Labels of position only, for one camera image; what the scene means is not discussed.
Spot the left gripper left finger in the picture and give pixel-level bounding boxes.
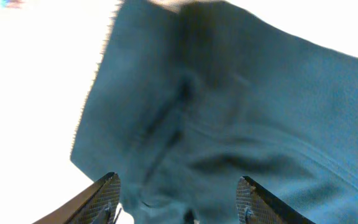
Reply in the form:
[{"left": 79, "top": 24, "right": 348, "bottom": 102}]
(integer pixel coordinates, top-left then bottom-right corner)
[{"left": 34, "top": 172, "right": 121, "bottom": 224}]

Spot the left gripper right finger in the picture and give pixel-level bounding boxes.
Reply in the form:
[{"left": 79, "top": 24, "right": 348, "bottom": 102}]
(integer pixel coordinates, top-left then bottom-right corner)
[{"left": 236, "top": 176, "right": 315, "bottom": 224}]

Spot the black polo shirt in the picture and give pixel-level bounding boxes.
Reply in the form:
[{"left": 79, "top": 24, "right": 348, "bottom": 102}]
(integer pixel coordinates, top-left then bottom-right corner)
[{"left": 71, "top": 1, "right": 358, "bottom": 224}]

